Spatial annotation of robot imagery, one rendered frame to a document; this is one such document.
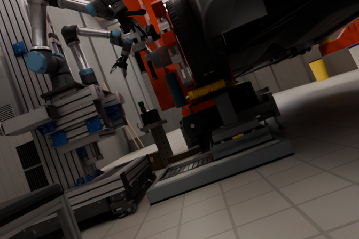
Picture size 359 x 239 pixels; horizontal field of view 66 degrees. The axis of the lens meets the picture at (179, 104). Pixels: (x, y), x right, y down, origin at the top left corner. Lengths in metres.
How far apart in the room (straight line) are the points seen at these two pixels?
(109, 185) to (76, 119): 0.44
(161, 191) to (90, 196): 0.39
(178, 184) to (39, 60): 1.03
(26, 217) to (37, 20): 1.24
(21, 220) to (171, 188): 0.96
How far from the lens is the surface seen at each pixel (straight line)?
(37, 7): 1.84
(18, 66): 2.20
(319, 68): 9.62
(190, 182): 1.58
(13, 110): 2.13
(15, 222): 0.79
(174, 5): 1.81
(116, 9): 1.62
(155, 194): 1.63
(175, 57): 1.70
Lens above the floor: 0.37
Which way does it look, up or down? 4 degrees up
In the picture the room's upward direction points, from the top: 21 degrees counter-clockwise
